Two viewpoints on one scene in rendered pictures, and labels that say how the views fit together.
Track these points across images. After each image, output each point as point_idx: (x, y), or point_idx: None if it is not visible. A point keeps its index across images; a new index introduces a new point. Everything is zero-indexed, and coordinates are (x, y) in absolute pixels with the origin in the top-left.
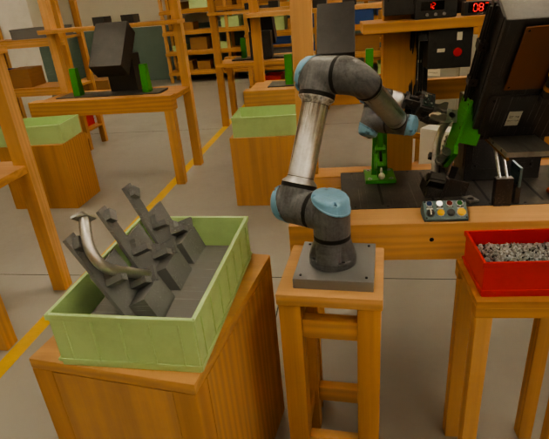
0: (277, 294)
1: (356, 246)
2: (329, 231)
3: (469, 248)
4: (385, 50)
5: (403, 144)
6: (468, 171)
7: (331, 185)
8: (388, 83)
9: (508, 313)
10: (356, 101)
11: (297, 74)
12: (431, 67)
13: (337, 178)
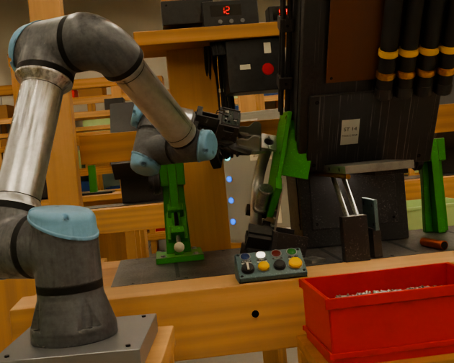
0: None
1: (122, 318)
2: (59, 267)
3: (308, 303)
4: (171, 75)
5: (215, 211)
6: (309, 232)
7: (103, 275)
8: None
9: None
10: None
11: (12, 45)
12: (236, 90)
13: (115, 268)
